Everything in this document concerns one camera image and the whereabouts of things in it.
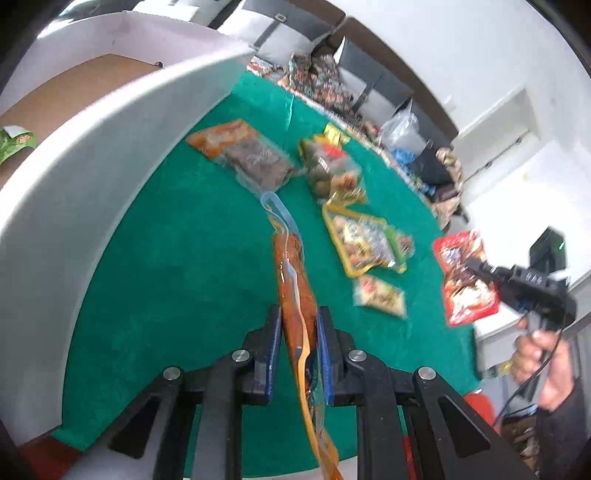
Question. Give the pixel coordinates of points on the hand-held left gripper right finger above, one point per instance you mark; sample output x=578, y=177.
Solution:
x=325, y=355

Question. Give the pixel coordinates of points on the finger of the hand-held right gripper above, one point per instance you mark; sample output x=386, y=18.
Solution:
x=485, y=272

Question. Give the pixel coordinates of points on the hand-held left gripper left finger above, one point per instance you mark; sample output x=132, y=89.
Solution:
x=272, y=350

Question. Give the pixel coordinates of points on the red snack packet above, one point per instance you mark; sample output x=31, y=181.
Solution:
x=466, y=304

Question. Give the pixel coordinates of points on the clear chicken leg packet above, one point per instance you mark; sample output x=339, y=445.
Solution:
x=291, y=286

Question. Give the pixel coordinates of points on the yellow bordered peanut packet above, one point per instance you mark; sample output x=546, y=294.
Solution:
x=360, y=240

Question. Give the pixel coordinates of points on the white cardboard box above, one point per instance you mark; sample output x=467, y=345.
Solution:
x=92, y=207

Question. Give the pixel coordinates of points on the person's right forearm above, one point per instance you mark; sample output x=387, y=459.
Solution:
x=568, y=438

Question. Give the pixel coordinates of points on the person's right hand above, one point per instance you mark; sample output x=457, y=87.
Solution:
x=549, y=369

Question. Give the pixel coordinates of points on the cream cake packet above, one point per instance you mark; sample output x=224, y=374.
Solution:
x=381, y=297

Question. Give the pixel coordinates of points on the green tablecloth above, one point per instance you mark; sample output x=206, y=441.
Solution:
x=184, y=277

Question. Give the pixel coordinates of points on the black bag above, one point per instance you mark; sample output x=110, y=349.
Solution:
x=431, y=166

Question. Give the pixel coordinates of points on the blue cloth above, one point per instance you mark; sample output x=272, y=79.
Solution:
x=404, y=159

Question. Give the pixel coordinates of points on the grey white pillow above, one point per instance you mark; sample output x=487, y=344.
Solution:
x=286, y=27
x=434, y=120
x=374, y=78

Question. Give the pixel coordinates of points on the clear plastic bag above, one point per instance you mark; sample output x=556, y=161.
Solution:
x=401, y=129

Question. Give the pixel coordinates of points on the clear mixed snack packet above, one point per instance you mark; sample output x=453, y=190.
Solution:
x=328, y=170

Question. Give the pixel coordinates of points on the brown dried snack packet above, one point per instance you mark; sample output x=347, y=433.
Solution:
x=249, y=154

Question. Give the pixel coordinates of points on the small yellow snack packet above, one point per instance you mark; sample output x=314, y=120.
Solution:
x=334, y=134

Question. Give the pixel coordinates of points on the folded floral quilt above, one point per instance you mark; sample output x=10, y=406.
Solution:
x=318, y=78

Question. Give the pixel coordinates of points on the green snack packet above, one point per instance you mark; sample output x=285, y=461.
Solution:
x=14, y=143

